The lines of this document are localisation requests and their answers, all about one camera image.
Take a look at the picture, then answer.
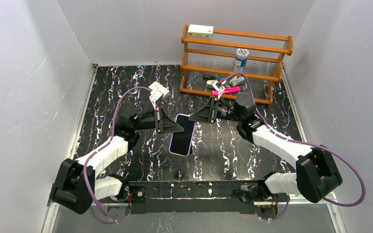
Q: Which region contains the pink-edged dark smartphone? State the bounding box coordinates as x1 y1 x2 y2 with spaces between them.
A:
170 115 195 156

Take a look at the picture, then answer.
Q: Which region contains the lavender smartphone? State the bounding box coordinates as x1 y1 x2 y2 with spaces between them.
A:
169 114 196 157

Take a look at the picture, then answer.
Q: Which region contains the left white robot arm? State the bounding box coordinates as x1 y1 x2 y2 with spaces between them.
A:
49 103 184 215

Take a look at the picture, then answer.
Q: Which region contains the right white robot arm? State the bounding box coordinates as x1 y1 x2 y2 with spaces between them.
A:
188 93 342 203

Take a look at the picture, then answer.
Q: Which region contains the pink highlighter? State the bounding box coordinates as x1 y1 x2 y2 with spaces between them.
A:
211 86 241 96

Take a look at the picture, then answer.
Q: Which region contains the white red small box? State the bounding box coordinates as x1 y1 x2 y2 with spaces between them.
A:
149 81 170 100

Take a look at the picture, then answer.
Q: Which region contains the white teal stapler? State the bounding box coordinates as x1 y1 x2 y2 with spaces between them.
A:
229 76 246 87

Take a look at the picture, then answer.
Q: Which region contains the beige small stapler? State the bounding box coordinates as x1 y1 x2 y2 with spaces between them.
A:
206 80 217 89

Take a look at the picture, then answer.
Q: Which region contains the black teal marker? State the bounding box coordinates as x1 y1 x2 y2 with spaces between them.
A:
203 74 222 83

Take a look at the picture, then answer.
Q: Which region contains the orange wooden shelf rack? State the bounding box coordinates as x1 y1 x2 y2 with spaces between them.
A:
180 25 294 104

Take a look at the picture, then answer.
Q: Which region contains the blue white round jar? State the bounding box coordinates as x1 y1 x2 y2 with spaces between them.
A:
233 48 249 67

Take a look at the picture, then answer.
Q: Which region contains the white box on shelf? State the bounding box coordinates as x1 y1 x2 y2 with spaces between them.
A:
187 24 214 39

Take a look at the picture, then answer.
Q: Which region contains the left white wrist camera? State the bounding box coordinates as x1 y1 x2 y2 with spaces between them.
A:
149 90 163 109

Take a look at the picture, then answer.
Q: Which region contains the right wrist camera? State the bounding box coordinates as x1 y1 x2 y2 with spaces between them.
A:
212 81 226 100

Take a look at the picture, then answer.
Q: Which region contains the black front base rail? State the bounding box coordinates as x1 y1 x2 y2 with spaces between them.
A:
128 181 274 214

